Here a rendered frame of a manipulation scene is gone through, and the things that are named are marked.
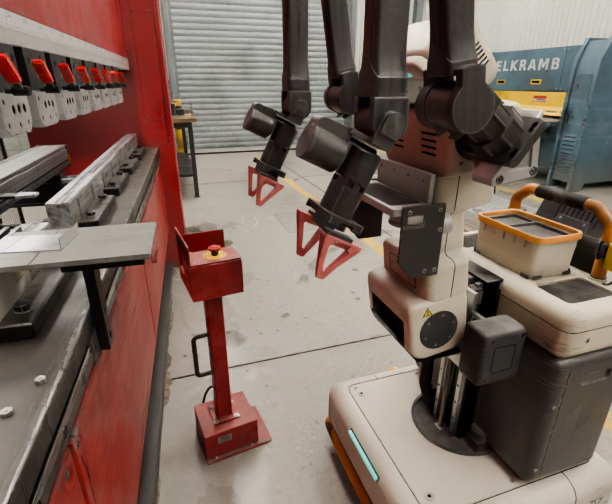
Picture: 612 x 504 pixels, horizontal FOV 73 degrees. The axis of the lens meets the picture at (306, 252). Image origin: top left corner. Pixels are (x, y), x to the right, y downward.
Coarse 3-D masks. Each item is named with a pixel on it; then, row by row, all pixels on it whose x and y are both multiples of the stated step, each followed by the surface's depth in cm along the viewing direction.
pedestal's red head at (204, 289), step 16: (176, 240) 134; (192, 240) 137; (208, 240) 139; (192, 256) 125; (240, 256) 125; (192, 272) 119; (208, 272) 122; (224, 272) 124; (240, 272) 126; (192, 288) 121; (208, 288) 124; (224, 288) 126; (240, 288) 128
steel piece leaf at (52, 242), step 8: (72, 232) 76; (24, 240) 76; (32, 240) 76; (40, 240) 76; (48, 240) 76; (56, 240) 76; (64, 240) 73; (8, 248) 72; (16, 248) 72; (24, 248) 72; (32, 248) 72; (40, 248) 72; (48, 248) 72; (56, 248) 72
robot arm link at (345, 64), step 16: (336, 0) 93; (336, 16) 94; (336, 32) 95; (336, 48) 97; (336, 64) 98; (352, 64) 99; (336, 80) 104; (352, 80) 98; (336, 96) 99; (352, 96) 99; (352, 112) 100
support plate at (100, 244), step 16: (128, 224) 85; (144, 224) 85; (80, 240) 76; (96, 240) 76; (112, 240) 76; (128, 240) 76; (144, 240) 76; (0, 256) 69; (16, 256) 69; (32, 256) 69; (48, 256) 69; (64, 256) 69; (80, 256) 69; (96, 256) 69; (112, 256) 69; (128, 256) 70; (144, 256) 70; (0, 272) 65
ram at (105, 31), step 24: (0, 0) 79; (24, 0) 91; (48, 0) 108; (72, 0) 133; (96, 0) 172; (48, 24) 106; (72, 24) 130; (96, 24) 167; (120, 24) 234; (48, 48) 104; (72, 48) 127; (120, 48) 225
